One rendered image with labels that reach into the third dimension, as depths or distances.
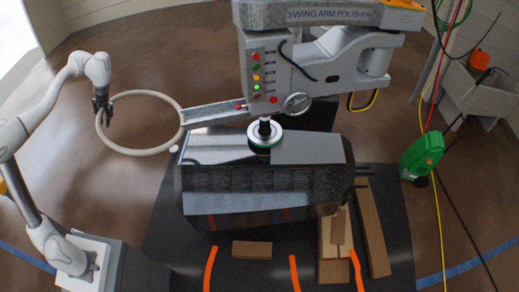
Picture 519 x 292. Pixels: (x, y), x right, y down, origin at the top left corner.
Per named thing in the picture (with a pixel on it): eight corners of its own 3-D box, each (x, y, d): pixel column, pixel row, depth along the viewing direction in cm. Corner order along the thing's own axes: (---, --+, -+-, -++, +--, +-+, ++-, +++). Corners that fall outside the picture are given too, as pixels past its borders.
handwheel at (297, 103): (303, 102, 124) (306, 79, 112) (310, 115, 118) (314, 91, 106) (276, 106, 122) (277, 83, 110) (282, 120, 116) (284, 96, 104)
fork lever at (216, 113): (298, 92, 140) (298, 85, 136) (310, 113, 128) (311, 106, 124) (181, 112, 129) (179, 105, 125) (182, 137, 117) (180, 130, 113)
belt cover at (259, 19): (390, 18, 113) (396, -7, 100) (418, 37, 98) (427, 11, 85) (229, 23, 99) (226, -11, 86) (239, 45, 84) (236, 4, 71)
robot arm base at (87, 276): (98, 285, 84) (92, 283, 80) (68, 277, 83) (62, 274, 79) (103, 252, 96) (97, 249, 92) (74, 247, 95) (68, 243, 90)
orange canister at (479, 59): (463, 62, 228) (471, 43, 202) (481, 67, 228) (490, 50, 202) (471, 71, 214) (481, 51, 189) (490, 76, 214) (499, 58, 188)
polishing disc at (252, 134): (240, 134, 145) (240, 132, 144) (262, 115, 155) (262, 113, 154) (267, 152, 136) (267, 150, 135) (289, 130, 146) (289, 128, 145)
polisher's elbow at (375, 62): (349, 63, 128) (355, 34, 113) (369, 58, 133) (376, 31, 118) (372, 81, 117) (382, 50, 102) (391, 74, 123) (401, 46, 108)
